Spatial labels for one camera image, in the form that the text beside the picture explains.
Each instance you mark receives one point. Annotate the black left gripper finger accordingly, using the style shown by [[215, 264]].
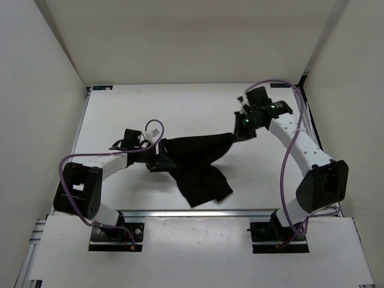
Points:
[[164, 161], [157, 169]]

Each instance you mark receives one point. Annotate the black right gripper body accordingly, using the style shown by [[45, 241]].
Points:
[[246, 125]]

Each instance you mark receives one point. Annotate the blue left table label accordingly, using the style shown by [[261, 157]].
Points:
[[102, 87]]

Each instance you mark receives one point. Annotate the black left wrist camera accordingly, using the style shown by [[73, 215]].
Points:
[[132, 138]]

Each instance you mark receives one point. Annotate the white front cover board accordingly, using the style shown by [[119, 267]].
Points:
[[206, 252]]

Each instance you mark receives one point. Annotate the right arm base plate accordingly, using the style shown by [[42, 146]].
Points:
[[266, 240]]

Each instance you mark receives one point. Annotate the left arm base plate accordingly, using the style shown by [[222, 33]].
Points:
[[117, 240]]

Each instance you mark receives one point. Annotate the blue right table label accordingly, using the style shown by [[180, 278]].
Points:
[[279, 85]]

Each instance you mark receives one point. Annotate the black skirt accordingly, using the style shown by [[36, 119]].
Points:
[[197, 179]]

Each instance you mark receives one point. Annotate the blue table label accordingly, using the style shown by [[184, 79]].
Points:
[[102, 87], [279, 85]]

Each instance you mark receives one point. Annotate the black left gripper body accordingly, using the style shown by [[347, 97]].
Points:
[[148, 156]]

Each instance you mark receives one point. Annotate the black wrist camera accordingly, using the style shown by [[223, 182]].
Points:
[[132, 138], [254, 99]]

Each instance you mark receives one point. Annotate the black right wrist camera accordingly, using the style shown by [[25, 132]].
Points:
[[254, 99]]

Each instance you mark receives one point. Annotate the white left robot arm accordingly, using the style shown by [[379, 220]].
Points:
[[79, 190]]

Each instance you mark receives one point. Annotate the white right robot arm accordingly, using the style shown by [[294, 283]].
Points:
[[324, 179]]

